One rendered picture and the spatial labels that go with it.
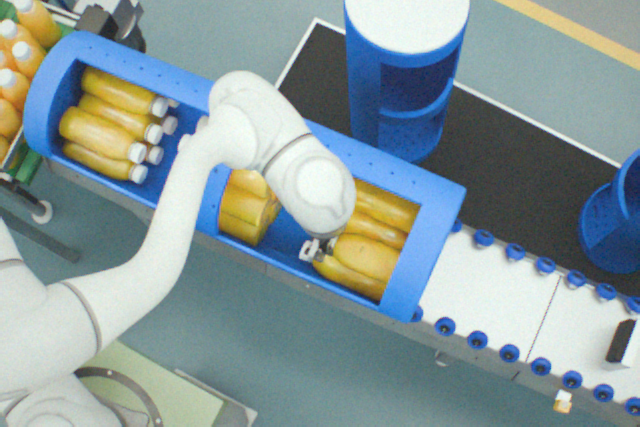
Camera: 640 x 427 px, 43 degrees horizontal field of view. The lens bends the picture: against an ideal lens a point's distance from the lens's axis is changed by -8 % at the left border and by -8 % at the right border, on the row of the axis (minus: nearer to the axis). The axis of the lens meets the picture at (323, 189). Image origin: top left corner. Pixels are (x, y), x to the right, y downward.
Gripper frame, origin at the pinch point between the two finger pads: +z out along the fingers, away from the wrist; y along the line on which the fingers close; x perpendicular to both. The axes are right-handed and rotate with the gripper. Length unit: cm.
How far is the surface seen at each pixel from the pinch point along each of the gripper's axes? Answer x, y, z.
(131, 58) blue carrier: 51, 16, -6
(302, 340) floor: 8, -15, 113
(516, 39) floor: -17, 110, 113
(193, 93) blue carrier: 34.3, 13.3, -7.8
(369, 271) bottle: -9.3, -2.5, 1.4
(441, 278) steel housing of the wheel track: -22.6, 5.0, 20.6
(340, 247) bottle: -2.5, -0.7, 0.8
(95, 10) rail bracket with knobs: 74, 28, 13
